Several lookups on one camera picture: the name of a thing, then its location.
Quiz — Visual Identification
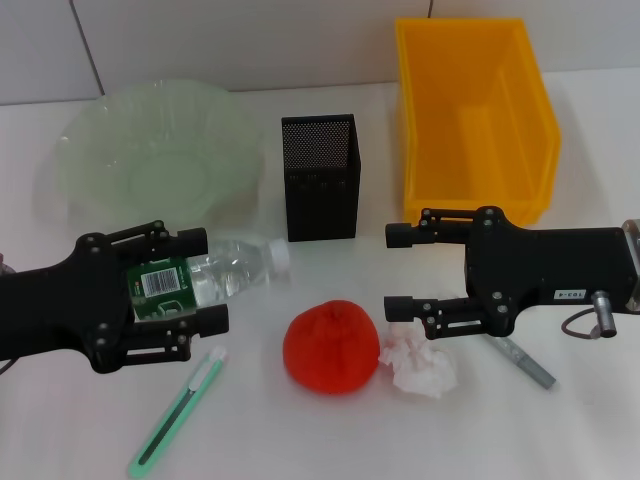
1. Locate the orange fruit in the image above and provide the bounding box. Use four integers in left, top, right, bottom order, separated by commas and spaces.
282, 298, 379, 396

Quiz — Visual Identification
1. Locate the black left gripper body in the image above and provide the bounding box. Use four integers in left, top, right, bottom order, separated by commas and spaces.
0, 233, 136, 375

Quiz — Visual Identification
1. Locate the black mesh pen holder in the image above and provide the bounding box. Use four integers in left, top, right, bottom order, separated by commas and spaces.
280, 113, 362, 244

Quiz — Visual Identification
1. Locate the pale green glass fruit plate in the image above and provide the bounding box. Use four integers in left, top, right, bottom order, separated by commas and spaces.
54, 77, 264, 225

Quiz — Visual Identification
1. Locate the right gripper cable with plug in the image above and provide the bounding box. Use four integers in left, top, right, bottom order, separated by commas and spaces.
562, 290, 621, 342

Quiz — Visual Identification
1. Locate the grey pen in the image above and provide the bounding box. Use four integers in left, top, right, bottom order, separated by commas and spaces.
482, 334, 557, 391

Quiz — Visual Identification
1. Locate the yellow plastic bin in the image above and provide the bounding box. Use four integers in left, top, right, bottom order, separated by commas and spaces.
394, 17, 562, 227

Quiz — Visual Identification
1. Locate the green utility knife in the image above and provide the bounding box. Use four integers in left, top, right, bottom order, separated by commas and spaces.
127, 347, 230, 480

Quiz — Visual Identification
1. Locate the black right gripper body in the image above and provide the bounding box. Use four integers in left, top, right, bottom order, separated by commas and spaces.
464, 205, 640, 336

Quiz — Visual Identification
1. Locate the white paper ball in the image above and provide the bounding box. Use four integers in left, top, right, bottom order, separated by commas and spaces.
378, 319, 460, 400

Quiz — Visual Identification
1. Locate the clear green-label water bottle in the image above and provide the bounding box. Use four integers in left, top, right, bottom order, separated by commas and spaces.
124, 237, 291, 321

